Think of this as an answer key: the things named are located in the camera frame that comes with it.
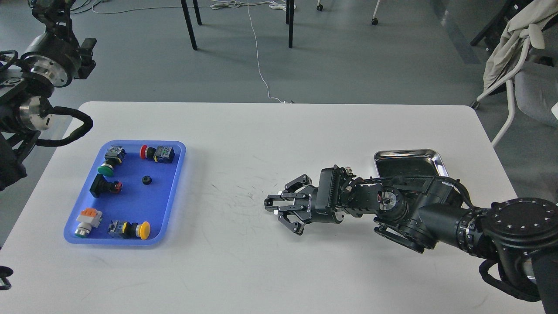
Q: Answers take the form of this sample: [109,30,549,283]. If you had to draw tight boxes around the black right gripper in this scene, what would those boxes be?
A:
[267,174,344,236]

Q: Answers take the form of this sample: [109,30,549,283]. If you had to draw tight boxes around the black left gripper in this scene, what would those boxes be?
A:
[22,0,97,88]

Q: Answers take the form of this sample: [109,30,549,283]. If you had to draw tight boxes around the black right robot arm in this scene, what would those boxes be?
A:
[264,165,558,314]

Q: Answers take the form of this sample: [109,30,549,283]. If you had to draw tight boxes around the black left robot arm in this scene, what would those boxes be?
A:
[0,0,96,190]

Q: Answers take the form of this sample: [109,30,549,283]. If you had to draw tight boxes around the silver metal tray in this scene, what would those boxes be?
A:
[374,149,449,177]

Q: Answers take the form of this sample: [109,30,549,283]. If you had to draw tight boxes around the black table leg left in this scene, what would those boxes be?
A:
[180,0,203,51]

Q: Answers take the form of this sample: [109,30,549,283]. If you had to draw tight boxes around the black table leg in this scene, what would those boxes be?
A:
[180,0,203,51]
[286,0,295,48]

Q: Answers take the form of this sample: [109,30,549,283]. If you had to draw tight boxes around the blue plastic tray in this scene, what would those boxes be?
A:
[64,140,187,245]

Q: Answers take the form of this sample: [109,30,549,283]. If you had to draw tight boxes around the white orange push button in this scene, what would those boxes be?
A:
[74,208,103,238]

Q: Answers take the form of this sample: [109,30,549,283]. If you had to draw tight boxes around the black table leg right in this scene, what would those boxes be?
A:
[286,0,295,48]

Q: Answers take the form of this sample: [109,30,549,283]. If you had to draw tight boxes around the beige cloth on chair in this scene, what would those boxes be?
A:
[483,0,558,91]

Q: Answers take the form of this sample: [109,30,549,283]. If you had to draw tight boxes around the green push button switch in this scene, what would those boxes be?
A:
[97,145,127,177]

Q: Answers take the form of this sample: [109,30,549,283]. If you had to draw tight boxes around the red push button switch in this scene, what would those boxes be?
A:
[139,145,175,164]

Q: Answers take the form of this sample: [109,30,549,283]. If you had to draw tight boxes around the black push button switch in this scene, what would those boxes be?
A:
[89,174,123,198]

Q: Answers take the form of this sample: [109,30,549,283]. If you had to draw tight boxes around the yellow push button switch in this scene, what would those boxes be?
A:
[107,220,151,240]

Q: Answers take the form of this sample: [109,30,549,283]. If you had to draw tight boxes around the white floor cable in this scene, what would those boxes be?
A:
[211,0,297,104]

